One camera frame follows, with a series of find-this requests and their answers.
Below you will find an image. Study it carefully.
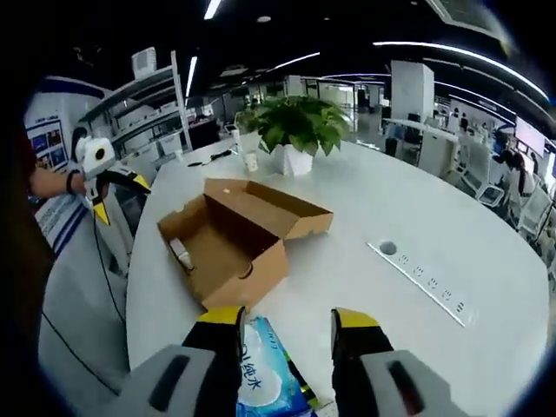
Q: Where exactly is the black power cable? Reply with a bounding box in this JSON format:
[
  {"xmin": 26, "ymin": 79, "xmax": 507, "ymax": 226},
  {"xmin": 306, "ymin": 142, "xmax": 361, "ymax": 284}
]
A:
[{"xmin": 186, "ymin": 149, "xmax": 234, "ymax": 167}]

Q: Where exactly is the brown cardboard shoe box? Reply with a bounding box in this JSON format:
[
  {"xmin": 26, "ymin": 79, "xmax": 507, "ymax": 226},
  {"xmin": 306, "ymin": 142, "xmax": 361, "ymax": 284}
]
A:
[{"xmin": 156, "ymin": 177, "xmax": 334, "ymax": 312}]

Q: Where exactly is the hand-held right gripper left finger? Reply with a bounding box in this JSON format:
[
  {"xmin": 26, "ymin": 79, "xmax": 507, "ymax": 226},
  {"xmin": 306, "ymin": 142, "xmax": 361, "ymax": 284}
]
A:
[{"xmin": 119, "ymin": 306, "xmax": 247, "ymax": 417}]

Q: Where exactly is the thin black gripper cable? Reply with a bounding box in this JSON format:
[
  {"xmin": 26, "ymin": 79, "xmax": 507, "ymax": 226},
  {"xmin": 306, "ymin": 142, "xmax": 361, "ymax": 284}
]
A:
[{"xmin": 91, "ymin": 211, "xmax": 126, "ymax": 325}]

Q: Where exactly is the white table power strip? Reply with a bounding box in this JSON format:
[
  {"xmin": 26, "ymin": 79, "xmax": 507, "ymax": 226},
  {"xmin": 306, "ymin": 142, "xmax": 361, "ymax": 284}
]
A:
[{"xmin": 367, "ymin": 239, "xmax": 468, "ymax": 328}]

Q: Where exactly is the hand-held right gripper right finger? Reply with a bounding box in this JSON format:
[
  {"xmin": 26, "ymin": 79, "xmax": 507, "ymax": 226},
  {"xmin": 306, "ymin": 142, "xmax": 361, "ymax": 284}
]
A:
[{"xmin": 329, "ymin": 307, "xmax": 468, "ymax": 417}]

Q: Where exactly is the white soft wipes packet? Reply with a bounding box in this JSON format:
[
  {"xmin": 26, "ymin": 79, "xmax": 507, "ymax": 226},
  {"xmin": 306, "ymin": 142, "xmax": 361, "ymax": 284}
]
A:
[{"xmin": 236, "ymin": 315, "xmax": 321, "ymax": 417}]

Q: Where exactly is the grey mesh office chair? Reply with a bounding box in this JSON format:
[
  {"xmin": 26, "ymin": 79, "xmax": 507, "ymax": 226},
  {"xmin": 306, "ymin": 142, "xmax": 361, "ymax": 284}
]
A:
[{"xmin": 38, "ymin": 247, "xmax": 131, "ymax": 417}]

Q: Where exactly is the wall display screen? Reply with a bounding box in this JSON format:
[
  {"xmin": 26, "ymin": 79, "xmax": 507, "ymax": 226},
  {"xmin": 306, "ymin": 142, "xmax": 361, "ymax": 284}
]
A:
[{"xmin": 514, "ymin": 116, "xmax": 546, "ymax": 156}]

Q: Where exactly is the black wristband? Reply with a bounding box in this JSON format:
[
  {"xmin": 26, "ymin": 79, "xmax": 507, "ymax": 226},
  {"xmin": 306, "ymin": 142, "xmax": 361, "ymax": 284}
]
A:
[{"xmin": 65, "ymin": 169, "xmax": 83, "ymax": 195}]

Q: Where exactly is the black desk monitor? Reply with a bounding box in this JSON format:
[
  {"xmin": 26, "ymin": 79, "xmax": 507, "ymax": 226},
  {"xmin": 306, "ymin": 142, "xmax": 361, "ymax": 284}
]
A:
[{"xmin": 189, "ymin": 119, "xmax": 221, "ymax": 151}]

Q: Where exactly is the white shelf rack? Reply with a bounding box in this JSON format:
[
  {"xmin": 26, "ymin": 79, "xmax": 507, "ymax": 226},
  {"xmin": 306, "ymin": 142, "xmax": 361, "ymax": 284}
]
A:
[{"xmin": 80, "ymin": 50, "xmax": 192, "ymax": 157}]

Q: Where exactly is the ceiling air conditioner unit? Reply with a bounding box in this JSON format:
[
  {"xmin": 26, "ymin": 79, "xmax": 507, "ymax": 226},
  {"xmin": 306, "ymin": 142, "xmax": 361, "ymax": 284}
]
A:
[{"xmin": 427, "ymin": 0, "xmax": 500, "ymax": 31}]

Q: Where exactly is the white vented device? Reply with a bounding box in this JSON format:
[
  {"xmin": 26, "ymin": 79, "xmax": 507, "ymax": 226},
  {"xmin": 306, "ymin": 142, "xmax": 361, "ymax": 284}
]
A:
[{"xmin": 131, "ymin": 46, "xmax": 156, "ymax": 79}]

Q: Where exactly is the white standing desk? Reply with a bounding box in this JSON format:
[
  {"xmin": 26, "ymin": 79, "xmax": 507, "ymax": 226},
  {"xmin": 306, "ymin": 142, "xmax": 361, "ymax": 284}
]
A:
[{"xmin": 381, "ymin": 116, "xmax": 460, "ymax": 166}]

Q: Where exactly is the person's clothing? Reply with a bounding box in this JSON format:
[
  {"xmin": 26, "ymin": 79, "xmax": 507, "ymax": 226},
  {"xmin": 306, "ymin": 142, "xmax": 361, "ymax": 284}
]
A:
[{"xmin": 0, "ymin": 125, "xmax": 56, "ymax": 348}]

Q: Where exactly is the white tube package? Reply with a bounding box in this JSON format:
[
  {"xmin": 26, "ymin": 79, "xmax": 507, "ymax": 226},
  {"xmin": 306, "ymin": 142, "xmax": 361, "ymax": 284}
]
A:
[{"xmin": 169, "ymin": 237, "xmax": 195, "ymax": 269}]

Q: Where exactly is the green plant in white pot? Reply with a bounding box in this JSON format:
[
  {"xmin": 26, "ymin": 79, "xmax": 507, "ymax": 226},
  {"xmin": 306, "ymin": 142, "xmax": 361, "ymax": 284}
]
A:
[{"xmin": 236, "ymin": 96, "xmax": 351, "ymax": 176}]

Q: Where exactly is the row of white office chairs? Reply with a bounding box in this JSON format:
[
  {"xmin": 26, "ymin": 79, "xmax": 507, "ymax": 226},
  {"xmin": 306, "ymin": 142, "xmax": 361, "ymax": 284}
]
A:
[{"xmin": 451, "ymin": 164, "xmax": 556, "ymax": 253}]

